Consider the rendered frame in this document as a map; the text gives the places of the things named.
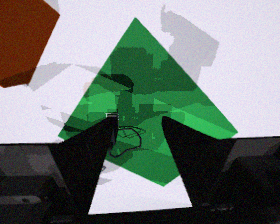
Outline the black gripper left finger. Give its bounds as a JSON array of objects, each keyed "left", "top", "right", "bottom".
[{"left": 0, "top": 117, "right": 114, "bottom": 215}]

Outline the green circuit board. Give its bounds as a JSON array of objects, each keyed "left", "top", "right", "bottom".
[{"left": 57, "top": 17, "right": 238, "bottom": 187}]

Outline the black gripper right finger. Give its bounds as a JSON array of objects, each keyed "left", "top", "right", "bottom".
[{"left": 162, "top": 116, "right": 280, "bottom": 207}]

